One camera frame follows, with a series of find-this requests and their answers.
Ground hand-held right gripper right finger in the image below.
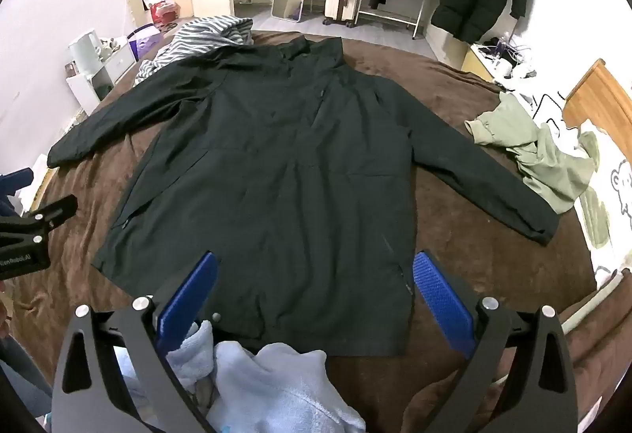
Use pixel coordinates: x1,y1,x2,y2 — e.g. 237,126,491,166
402,251,579,433

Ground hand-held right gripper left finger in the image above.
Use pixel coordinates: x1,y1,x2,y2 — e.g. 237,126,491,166
51,251,233,433

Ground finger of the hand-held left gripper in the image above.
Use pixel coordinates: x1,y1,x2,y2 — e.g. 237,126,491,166
0,169,34,197
0,195,79,242

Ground black jacket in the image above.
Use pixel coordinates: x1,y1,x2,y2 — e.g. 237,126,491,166
47,37,561,357

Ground white shelf unit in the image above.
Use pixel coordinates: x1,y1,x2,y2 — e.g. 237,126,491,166
64,40,136,115

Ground light blue fleece garment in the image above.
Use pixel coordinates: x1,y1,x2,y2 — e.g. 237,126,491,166
118,320,369,433

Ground white kettle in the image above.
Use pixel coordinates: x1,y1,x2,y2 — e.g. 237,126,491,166
68,30,102,68

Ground sage green hoodie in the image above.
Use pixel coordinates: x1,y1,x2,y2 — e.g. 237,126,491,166
464,92,600,214

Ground purple basket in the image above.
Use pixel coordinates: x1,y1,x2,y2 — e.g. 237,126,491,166
127,23,164,61

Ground brown blanket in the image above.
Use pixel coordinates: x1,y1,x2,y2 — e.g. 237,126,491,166
10,30,613,433

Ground red bag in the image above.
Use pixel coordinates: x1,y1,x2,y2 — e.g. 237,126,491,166
150,1,179,25

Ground grey striped garment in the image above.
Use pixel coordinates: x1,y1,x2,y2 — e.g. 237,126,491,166
133,15,255,85

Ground yellow bedside table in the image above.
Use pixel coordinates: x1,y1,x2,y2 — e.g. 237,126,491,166
461,43,499,83

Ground wooden headboard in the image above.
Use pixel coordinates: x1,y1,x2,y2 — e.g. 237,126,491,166
563,58,632,137

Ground beige suitcase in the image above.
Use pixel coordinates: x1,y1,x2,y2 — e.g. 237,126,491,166
323,0,366,29

